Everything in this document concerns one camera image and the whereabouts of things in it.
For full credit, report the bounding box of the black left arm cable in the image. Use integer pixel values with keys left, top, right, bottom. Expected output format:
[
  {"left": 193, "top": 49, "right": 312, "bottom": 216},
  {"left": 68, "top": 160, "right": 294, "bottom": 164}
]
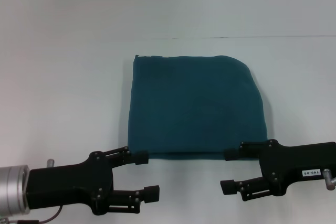
[{"left": 0, "top": 206, "right": 64, "bottom": 224}]

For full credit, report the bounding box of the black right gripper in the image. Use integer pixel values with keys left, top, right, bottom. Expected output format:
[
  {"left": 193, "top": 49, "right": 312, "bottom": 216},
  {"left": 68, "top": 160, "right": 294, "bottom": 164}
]
[{"left": 219, "top": 138, "right": 334, "bottom": 203}]

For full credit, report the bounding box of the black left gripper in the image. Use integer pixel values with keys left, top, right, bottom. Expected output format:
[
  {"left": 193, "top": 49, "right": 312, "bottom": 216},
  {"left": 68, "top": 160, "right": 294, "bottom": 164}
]
[{"left": 26, "top": 146, "right": 161, "bottom": 216}]

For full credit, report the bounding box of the teal blue t-shirt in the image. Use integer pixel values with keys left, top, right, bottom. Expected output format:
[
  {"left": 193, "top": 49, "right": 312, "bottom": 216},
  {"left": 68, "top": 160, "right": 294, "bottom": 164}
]
[{"left": 127, "top": 55, "right": 269, "bottom": 162}]

